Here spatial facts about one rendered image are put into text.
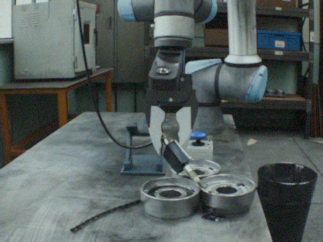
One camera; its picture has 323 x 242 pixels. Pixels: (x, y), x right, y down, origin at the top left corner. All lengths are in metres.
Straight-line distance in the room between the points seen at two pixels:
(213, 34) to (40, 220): 3.64
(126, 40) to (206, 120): 3.40
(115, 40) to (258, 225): 4.05
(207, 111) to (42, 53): 2.00
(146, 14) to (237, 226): 0.49
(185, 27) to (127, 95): 4.15
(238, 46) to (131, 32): 3.44
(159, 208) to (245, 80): 0.60
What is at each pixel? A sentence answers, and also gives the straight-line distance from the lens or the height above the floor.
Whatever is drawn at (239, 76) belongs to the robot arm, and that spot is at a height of 0.99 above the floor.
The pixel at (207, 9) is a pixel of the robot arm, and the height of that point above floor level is 1.16.
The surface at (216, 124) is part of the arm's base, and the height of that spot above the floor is 0.83.
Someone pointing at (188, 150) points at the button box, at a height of 0.84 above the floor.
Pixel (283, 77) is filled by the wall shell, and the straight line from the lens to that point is 4.80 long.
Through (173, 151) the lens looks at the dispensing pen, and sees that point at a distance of 0.67.
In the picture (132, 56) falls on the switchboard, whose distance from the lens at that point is 4.50.
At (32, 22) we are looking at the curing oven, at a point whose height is 1.27.
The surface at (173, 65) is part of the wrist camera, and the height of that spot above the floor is 1.05.
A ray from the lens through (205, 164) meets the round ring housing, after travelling 0.82.
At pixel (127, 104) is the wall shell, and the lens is 4.83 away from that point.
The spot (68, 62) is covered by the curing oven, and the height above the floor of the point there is 0.93.
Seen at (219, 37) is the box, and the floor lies 1.11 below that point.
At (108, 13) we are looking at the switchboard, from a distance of 4.57.
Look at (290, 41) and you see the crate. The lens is 4.29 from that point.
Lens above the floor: 1.10
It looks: 13 degrees down
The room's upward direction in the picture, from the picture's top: straight up
